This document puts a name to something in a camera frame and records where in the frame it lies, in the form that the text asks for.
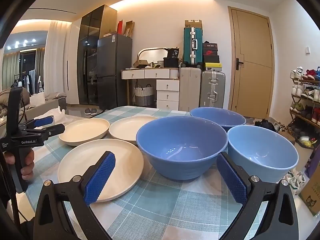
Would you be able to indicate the clothes rack with garments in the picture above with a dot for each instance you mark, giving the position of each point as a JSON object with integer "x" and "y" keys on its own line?
{"x": 30, "y": 80}

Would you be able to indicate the white green sneaker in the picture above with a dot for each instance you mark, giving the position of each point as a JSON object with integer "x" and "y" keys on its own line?
{"x": 288, "y": 180}

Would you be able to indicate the white dressing table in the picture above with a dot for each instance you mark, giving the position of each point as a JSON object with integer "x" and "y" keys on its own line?
{"x": 140, "y": 73}

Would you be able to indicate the black white sneaker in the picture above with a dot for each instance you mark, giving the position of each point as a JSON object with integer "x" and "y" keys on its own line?
{"x": 265, "y": 125}

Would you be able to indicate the white plastic bag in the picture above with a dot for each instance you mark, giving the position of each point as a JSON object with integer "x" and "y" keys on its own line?
{"x": 62, "y": 116}

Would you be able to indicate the dark grey refrigerator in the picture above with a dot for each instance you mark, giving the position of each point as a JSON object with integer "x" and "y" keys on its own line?
{"x": 112, "y": 67}

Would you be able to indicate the teal checked tablecloth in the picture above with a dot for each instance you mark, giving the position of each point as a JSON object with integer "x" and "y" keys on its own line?
{"x": 162, "y": 205}

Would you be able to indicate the wooden door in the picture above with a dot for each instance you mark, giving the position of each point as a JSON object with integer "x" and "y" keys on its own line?
{"x": 252, "y": 85}

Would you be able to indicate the person's left hand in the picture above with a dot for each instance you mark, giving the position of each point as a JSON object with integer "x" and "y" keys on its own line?
{"x": 28, "y": 167}

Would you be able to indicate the white waste bin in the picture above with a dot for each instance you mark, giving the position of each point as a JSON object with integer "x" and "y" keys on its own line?
{"x": 301, "y": 155}

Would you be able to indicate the brown box on desk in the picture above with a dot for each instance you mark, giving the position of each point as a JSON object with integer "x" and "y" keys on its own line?
{"x": 140, "y": 63}

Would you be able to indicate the teal suitcase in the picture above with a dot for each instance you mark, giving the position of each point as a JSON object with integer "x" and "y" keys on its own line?
{"x": 187, "y": 47}

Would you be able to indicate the cat print cardboard box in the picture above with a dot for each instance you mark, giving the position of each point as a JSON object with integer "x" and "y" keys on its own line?
{"x": 311, "y": 195}

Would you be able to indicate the assorted sneakers collection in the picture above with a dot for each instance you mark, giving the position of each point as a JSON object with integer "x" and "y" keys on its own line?
{"x": 306, "y": 92}

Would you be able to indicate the purple plastic bag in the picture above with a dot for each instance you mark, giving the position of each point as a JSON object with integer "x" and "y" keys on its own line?
{"x": 314, "y": 166}

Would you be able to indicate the white wardrobe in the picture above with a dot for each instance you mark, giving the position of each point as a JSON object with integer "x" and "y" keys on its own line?
{"x": 72, "y": 67}

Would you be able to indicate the black paper bag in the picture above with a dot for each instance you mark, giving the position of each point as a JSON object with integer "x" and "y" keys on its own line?
{"x": 173, "y": 53}

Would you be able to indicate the flat cardboard box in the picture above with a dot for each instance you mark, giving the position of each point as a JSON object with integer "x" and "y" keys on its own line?
{"x": 193, "y": 24}

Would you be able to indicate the wooden shoe rack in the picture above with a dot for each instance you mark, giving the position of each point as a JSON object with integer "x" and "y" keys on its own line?
{"x": 297, "y": 110}

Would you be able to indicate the folded cardboard sheet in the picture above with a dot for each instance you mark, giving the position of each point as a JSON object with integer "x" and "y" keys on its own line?
{"x": 129, "y": 28}

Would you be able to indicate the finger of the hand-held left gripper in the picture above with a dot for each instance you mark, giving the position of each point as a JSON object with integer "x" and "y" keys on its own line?
{"x": 43, "y": 121}
{"x": 52, "y": 130}

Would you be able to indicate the yellow black shoe box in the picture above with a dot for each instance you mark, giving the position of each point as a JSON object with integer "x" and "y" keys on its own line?
{"x": 213, "y": 67}

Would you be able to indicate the light blue bowl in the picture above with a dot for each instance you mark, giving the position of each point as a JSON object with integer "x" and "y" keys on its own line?
{"x": 262, "y": 145}

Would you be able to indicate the beige suitcase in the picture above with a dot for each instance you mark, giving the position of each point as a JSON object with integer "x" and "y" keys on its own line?
{"x": 190, "y": 90}

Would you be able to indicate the grey sofa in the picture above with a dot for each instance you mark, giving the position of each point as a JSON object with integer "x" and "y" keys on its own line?
{"x": 47, "y": 102}

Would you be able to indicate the woven laundry basket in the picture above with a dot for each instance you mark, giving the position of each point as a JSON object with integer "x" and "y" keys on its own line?
{"x": 143, "y": 96}

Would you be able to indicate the small brown cardboard box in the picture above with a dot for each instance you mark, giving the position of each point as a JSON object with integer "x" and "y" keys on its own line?
{"x": 287, "y": 137}

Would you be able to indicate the white drawer cabinet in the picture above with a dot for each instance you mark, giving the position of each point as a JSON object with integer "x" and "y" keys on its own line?
{"x": 167, "y": 95}

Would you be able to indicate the cream plate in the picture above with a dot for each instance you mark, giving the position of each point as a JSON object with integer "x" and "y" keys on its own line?
{"x": 82, "y": 160}
{"x": 125, "y": 130}
{"x": 83, "y": 131}

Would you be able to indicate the arched table mirror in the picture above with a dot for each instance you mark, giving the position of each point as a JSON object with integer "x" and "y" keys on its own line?
{"x": 152, "y": 55}

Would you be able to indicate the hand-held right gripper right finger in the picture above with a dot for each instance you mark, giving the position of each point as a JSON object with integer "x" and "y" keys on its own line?
{"x": 231, "y": 180}

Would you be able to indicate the dark glass cabinet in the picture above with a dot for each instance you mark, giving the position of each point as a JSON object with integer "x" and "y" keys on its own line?
{"x": 87, "y": 55}

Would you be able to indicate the silver suitcase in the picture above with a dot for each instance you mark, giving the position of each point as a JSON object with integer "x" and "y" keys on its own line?
{"x": 212, "y": 90}

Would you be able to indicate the red black shoe box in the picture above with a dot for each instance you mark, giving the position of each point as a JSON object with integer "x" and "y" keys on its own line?
{"x": 210, "y": 52}

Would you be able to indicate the medium blue bowl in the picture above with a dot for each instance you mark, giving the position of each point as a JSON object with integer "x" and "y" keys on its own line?
{"x": 217, "y": 116}
{"x": 180, "y": 140}

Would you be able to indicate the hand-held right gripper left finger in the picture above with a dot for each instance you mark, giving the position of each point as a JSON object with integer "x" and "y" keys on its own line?
{"x": 100, "y": 177}

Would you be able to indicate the grey slipper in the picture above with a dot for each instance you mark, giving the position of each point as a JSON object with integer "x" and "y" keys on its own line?
{"x": 93, "y": 111}
{"x": 87, "y": 111}

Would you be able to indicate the shoes on floor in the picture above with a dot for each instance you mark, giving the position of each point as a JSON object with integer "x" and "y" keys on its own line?
{"x": 300, "y": 183}

